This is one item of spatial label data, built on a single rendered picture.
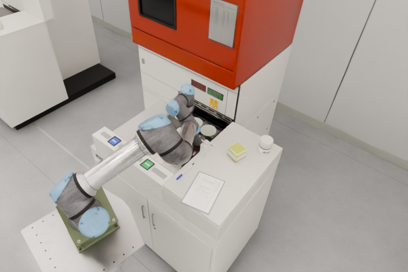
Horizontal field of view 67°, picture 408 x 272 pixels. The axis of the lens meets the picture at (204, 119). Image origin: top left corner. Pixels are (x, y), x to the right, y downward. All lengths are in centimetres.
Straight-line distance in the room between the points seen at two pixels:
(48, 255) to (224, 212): 81
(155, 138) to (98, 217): 38
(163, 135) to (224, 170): 54
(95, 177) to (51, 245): 52
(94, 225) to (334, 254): 188
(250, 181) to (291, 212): 118
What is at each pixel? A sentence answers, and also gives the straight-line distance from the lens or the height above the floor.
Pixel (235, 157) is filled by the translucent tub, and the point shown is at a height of 101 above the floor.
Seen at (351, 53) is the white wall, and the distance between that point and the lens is 306.
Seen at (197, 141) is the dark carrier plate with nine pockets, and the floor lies 90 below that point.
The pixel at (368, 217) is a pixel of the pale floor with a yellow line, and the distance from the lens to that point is 299.
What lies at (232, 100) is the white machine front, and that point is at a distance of 181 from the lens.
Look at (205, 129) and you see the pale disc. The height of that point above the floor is 90.
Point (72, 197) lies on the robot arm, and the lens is 128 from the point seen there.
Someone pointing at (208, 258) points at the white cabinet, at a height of 61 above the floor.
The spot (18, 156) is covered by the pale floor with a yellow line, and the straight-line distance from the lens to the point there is 332.
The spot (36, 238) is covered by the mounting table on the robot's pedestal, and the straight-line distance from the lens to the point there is 172.
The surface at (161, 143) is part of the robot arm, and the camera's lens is 119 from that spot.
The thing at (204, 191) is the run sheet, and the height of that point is 97.
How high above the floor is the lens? 222
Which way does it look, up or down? 42 degrees down
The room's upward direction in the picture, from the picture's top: 4 degrees clockwise
